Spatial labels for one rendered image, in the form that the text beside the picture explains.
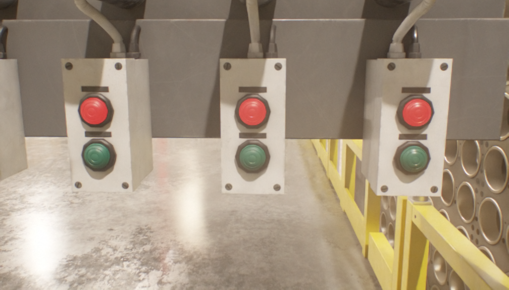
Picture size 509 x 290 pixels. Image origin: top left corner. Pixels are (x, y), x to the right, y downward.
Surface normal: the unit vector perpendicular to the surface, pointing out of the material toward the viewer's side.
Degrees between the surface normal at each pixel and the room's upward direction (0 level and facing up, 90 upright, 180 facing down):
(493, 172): 68
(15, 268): 0
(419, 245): 90
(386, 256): 0
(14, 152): 90
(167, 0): 90
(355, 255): 0
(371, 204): 90
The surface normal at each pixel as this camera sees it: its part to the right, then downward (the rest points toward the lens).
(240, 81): -0.04, 0.18
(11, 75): 1.00, 0.00
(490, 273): 0.00, -0.98
